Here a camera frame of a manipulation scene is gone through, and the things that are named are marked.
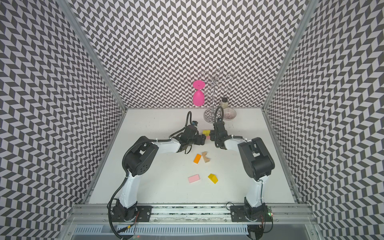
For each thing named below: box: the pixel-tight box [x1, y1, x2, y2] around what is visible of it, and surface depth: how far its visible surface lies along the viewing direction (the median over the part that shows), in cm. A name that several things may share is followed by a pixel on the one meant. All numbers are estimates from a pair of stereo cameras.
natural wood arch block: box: [202, 151, 210, 163], surface depth 94 cm
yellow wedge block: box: [208, 173, 219, 184], surface depth 85 cm
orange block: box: [193, 154, 202, 164], surface depth 93 cm
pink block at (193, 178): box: [188, 174, 200, 183], surface depth 86 cm
